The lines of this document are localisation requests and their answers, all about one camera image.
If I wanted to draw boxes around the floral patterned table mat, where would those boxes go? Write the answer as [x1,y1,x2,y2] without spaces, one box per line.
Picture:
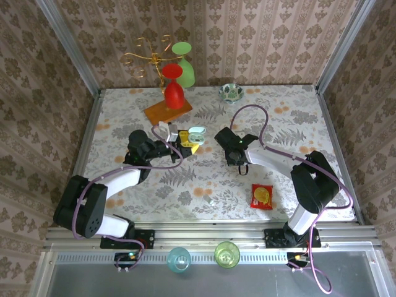
[66,85,356,222]

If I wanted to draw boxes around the red wine glass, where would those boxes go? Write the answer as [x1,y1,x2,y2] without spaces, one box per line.
[161,63,186,110]

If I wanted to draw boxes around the patterned ceramic bowl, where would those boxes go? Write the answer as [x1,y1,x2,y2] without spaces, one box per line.
[218,83,245,105]

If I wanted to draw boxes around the red snack packet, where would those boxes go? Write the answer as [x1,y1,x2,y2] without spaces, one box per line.
[250,183,275,210]

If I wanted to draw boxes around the green wine glass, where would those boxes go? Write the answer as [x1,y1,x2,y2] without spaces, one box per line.
[171,41,196,88]

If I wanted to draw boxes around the perforated metal strip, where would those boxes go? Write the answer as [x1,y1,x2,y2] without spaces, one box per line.
[55,252,290,264]

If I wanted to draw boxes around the green glass cup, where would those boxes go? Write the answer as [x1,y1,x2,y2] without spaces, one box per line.
[214,240,241,269]

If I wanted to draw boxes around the teal glass cup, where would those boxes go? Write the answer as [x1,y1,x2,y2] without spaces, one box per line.
[166,246,192,273]

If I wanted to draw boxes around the small black controller board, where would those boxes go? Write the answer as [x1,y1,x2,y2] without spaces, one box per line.
[286,251,313,267]
[114,250,145,269]

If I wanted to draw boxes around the grey metal shelf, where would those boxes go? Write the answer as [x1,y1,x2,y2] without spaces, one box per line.
[29,247,390,297]

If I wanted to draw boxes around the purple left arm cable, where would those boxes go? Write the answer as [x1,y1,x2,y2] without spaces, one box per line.
[71,125,185,273]

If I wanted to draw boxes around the gold wire glass rack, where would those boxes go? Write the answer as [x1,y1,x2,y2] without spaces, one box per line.
[123,34,193,128]

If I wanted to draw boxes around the aluminium side rail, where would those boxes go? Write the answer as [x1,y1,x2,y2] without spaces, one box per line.
[314,86,365,226]
[58,88,105,228]

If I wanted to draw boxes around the long aluminium mounting rail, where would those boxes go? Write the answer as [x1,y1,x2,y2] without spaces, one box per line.
[43,221,383,250]

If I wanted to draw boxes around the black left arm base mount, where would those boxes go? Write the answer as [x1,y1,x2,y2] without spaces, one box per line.
[100,228,155,250]

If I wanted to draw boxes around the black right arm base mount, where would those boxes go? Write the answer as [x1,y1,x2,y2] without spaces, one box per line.
[264,227,321,249]

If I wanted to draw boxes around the aluminium frame post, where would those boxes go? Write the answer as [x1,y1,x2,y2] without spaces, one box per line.
[34,0,101,93]
[315,0,377,92]

